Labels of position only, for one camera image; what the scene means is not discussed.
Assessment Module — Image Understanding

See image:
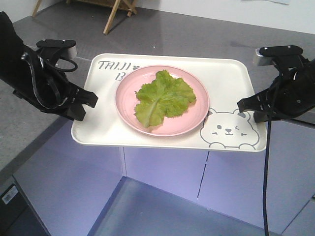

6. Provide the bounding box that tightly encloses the pink round plate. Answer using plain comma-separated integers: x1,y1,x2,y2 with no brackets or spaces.
115,65,210,137

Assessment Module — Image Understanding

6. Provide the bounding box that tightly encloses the green lettuce leaf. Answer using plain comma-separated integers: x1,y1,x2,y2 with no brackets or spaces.
134,70,196,128

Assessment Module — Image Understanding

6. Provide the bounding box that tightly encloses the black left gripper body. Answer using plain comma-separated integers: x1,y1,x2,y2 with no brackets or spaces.
12,49,79,118

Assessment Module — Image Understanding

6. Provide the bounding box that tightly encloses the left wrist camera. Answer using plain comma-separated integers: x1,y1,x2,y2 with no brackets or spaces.
36,39,77,59

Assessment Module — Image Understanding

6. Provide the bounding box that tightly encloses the cream bear print tray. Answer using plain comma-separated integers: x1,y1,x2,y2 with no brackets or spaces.
71,53,266,152

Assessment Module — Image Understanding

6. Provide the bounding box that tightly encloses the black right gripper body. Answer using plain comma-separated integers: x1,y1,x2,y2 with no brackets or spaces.
268,60,315,118

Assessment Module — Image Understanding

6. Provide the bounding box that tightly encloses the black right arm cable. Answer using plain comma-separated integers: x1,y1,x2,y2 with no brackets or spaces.
262,73,284,236

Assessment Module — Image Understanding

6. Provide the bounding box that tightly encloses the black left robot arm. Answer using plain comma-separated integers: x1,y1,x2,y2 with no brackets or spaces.
0,12,98,121

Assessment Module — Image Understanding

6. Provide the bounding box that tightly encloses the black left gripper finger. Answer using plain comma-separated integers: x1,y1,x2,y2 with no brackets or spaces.
66,104,86,121
76,88,98,108

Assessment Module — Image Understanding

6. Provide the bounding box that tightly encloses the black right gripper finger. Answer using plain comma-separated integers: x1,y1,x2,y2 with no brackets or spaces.
237,89,271,113
253,111,281,122

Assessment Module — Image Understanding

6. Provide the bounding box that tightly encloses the wooden folding stand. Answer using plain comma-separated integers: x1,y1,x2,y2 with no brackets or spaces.
31,0,138,35

